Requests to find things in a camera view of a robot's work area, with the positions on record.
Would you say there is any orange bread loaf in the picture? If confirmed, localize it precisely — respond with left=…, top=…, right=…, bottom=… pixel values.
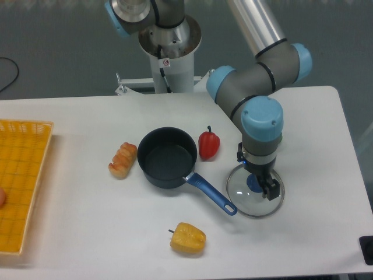
left=108, top=142, right=138, bottom=179

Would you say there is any black cable on floor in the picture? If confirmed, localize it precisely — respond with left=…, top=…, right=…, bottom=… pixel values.
left=0, top=57, right=20, bottom=93

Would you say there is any orange item in basket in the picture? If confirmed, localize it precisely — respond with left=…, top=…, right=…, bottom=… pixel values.
left=0, top=188, right=6, bottom=206

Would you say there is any yellow bell pepper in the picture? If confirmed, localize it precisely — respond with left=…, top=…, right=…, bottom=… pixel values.
left=168, top=222, right=207, bottom=254

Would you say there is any black device table corner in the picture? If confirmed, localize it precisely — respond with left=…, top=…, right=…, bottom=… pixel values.
left=359, top=236, right=373, bottom=265

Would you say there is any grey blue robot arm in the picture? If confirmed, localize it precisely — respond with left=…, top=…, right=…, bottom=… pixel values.
left=105, top=1, right=312, bottom=200

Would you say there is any black cable on pedestal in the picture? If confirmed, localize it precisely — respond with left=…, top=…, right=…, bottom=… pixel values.
left=157, top=44, right=173, bottom=94

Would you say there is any dark saucepan blue handle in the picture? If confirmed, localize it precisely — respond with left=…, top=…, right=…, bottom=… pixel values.
left=137, top=127, right=238, bottom=216

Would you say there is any glass lid blue knob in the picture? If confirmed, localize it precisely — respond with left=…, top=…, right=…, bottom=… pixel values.
left=226, top=164, right=285, bottom=218

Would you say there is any red bell pepper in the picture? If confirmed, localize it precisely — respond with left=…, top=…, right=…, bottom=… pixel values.
left=198, top=125, right=220, bottom=160

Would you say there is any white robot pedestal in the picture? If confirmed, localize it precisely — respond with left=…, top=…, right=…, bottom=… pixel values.
left=116, top=15, right=202, bottom=95

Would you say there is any yellow woven basket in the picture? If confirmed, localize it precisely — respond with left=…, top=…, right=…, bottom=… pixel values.
left=1, top=119, right=54, bottom=256

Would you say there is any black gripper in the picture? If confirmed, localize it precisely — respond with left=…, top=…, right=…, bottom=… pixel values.
left=237, top=142, right=278, bottom=201

